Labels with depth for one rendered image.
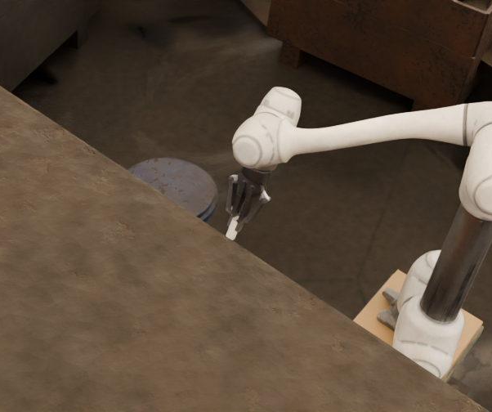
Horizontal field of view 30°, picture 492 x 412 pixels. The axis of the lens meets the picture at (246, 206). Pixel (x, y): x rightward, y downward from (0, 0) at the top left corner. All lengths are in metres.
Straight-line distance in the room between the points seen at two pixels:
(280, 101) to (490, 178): 0.57
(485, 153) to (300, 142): 0.42
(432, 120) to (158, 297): 1.40
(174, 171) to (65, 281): 2.09
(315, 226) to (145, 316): 2.63
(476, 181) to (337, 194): 1.67
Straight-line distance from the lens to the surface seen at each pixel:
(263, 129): 2.16
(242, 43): 4.37
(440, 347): 2.44
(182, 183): 2.98
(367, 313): 2.76
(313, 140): 2.17
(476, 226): 2.18
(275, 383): 0.89
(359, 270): 3.41
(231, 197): 2.46
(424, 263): 2.59
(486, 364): 3.29
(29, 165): 1.07
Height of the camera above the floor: 2.48
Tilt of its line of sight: 44 degrees down
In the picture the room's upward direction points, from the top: 9 degrees clockwise
